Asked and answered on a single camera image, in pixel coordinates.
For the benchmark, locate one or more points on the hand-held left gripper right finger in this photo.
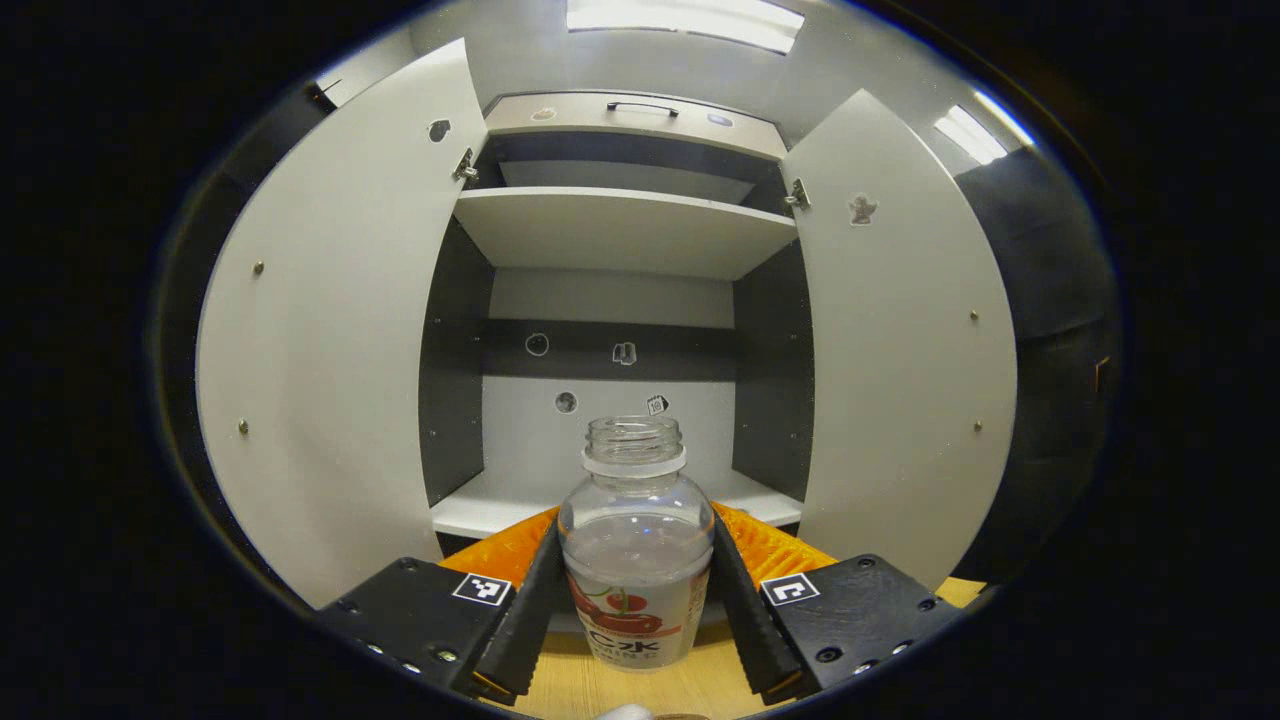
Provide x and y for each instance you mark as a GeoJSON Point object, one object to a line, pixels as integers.
{"type": "Point", "coordinates": [745, 620]}

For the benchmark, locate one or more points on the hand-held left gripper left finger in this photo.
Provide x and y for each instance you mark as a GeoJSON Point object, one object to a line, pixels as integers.
{"type": "Point", "coordinates": [535, 620]}

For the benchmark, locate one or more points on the clear bottle with red label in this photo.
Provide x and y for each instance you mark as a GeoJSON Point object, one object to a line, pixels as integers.
{"type": "Point", "coordinates": [635, 540]}

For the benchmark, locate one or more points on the light grey cabinet door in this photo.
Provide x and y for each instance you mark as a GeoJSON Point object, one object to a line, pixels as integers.
{"type": "Point", "coordinates": [900, 380]}
{"type": "Point", "coordinates": [330, 350]}

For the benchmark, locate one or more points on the black backdrop cloth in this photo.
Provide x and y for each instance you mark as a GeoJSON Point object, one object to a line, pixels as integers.
{"type": "Point", "coordinates": [1050, 300]}

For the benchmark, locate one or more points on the small ceiling light panel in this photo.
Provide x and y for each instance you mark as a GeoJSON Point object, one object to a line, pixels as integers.
{"type": "Point", "coordinates": [970, 135]}

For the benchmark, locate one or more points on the long ceiling light panel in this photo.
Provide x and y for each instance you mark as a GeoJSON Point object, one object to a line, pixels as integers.
{"type": "Point", "coordinates": [690, 22]}

